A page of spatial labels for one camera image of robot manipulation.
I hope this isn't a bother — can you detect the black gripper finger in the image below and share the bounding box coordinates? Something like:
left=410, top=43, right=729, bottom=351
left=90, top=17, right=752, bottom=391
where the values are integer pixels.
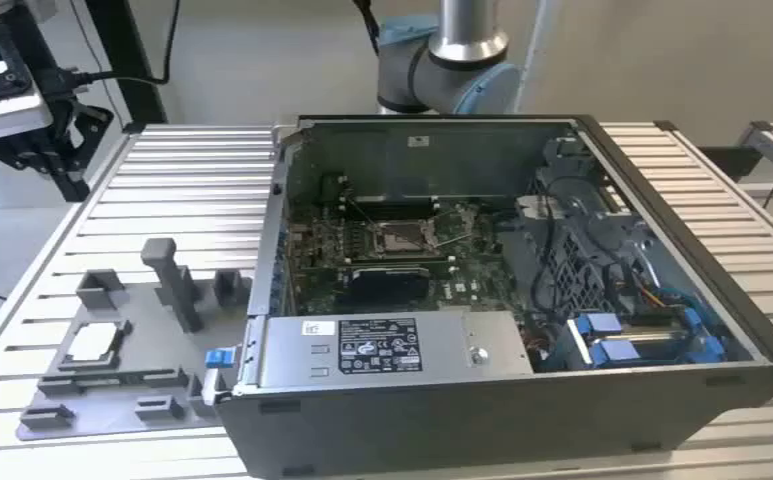
left=50, top=101, right=116, bottom=203
left=0, top=121, right=62, bottom=177

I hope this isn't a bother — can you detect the black box beside table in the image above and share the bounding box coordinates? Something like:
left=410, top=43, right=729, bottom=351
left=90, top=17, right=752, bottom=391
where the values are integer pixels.
left=696, top=144, right=766, bottom=182

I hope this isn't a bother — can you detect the grey parts rack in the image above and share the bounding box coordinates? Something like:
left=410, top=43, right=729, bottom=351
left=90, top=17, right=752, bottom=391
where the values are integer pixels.
left=15, top=237, right=254, bottom=442

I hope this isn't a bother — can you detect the silver power supply unit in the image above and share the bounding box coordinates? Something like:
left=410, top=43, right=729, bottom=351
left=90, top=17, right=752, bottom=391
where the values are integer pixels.
left=257, top=311, right=535, bottom=390

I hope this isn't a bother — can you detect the hard disk in blue carrier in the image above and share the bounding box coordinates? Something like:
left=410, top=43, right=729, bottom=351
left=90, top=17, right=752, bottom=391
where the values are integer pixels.
left=198, top=347, right=235, bottom=407

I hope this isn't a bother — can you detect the black frame post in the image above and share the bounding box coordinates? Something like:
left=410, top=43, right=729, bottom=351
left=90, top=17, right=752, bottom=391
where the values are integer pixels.
left=91, top=0, right=169, bottom=135

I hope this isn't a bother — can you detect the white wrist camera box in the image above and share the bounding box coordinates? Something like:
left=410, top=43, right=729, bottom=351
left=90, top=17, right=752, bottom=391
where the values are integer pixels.
left=0, top=88, right=55, bottom=140

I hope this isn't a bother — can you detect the blue disk bay carrier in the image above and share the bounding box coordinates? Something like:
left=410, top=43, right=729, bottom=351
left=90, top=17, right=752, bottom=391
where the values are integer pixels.
left=589, top=338, right=645, bottom=370
left=572, top=310, right=625, bottom=337

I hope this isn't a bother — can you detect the thin wire locking lever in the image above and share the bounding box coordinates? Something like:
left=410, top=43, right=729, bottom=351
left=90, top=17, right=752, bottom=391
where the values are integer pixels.
left=351, top=198, right=389, bottom=227

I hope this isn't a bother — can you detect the metal disk bay cage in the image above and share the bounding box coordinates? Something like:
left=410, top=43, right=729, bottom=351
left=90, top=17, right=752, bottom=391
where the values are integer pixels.
left=497, top=192, right=665, bottom=321

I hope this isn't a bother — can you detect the black camera cable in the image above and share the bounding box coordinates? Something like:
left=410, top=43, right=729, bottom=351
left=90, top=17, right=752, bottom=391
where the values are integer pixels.
left=56, top=0, right=182, bottom=87

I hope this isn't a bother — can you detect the RAM slot with white clips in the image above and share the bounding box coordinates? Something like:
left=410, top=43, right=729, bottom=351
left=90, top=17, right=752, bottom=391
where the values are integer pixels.
left=338, top=194, right=441, bottom=202
left=341, top=262, right=457, bottom=270
left=338, top=203, right=441, bottom=211
left=342, top=254, right=455, bottom=261

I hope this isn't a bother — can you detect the metal socket cover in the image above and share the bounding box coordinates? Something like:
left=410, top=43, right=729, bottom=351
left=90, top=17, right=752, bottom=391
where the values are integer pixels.
left=435, top=207, right=478, bottom=249

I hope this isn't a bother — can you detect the open grey PC case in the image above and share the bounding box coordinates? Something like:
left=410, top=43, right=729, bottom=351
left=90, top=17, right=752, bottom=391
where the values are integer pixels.
left=215, top=113, right=773, bottom=476

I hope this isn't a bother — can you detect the silver CPU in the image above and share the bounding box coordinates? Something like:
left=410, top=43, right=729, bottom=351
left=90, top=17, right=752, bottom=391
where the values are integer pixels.
left=67, top=323, right=122, bottom=360

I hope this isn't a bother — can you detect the green motherboard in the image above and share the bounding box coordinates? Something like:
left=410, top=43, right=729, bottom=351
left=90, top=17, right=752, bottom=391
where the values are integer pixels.
left=283, top=198, right=529, bottom=317

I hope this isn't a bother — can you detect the CPU socket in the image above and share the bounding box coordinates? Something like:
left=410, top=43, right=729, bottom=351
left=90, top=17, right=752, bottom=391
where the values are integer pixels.
left=375, top=222, right=441, bottom=254

